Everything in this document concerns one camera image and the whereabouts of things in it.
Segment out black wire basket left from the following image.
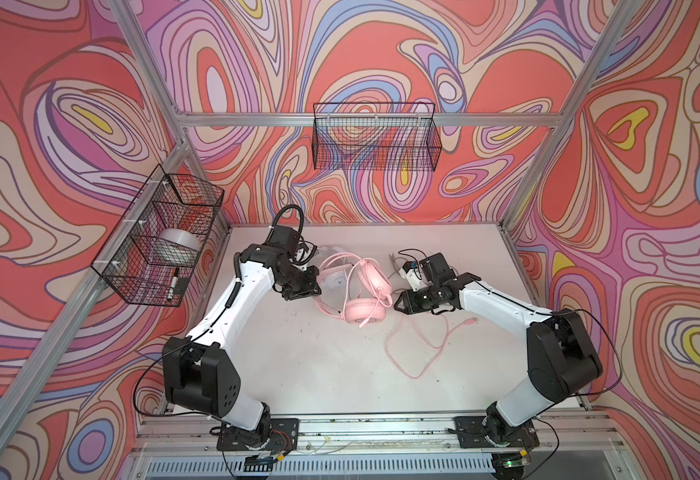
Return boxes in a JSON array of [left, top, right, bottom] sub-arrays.
[[91, 165, 225, 307]]

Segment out grey tape roll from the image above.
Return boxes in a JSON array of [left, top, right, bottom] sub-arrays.
[[152, 228, 202, 268]]

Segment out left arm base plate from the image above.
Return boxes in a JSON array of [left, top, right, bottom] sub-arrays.
[[217, 417, 300, 453]]

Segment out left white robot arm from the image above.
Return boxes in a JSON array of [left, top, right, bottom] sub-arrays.
[[162, 225, 321, 449]]

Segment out white headphones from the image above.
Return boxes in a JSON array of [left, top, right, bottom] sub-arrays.
[[312, 245, 352, 291]]

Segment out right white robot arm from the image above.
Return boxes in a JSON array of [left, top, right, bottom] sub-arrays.
[[394, 253, 603, 448]]

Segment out black wire basket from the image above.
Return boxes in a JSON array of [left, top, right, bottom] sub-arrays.
[[312, 100, 443, 172], [91, 165, 225, 307]]

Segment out marker pen in basket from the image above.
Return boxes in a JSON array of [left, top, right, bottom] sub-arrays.
[[167, 267, 180, 301]]

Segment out pink headphone cable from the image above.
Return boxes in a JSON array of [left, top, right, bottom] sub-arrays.
[[383, 311, 481, 380]]

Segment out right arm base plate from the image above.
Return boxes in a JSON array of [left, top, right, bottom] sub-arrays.
[[447, 416, 540, 450]]

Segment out pink headphones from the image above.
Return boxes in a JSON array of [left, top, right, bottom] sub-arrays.
[[315, 252, 393, 328]]

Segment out black wire basket back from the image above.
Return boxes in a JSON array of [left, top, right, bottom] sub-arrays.
[[312, 100, 443, 172]]

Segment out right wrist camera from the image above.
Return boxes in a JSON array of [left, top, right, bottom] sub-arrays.
[[399, 260, 428, 291]]

